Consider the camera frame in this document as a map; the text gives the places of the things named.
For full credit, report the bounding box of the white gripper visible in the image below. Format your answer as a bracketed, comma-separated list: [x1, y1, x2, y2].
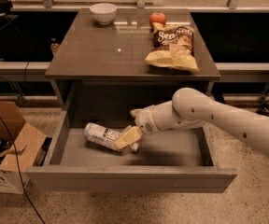
[114, 105, 159, 150]

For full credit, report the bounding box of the blue plastic bottle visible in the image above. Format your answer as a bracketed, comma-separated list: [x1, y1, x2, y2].
[84, 122, 138, 152]

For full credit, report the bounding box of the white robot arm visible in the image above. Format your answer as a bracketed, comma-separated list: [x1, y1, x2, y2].
[116, 88, 269, 158]

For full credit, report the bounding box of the open grey top drawer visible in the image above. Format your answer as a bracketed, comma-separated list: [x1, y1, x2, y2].
[24, 81, 237, 194]

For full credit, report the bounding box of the grey cabinet with counter top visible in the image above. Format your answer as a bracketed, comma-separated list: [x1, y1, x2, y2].
[44, 7, 221, 111]

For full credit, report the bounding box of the yellow brown chip bag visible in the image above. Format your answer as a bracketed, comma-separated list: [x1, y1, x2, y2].
[145, 22, 199, 72]

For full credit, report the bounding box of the red apple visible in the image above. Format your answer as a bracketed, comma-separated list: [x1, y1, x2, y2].
[149, 12, 166, 25]

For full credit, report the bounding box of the white ceramic bowl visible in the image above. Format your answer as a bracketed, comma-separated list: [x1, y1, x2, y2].
[90, 3, 118, 25]

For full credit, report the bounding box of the cardboard box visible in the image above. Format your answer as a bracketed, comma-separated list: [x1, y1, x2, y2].
[0, 101, 47, 194]

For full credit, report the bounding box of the black cable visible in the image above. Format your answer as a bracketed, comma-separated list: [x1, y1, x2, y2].
[0, 61, 47, 224]

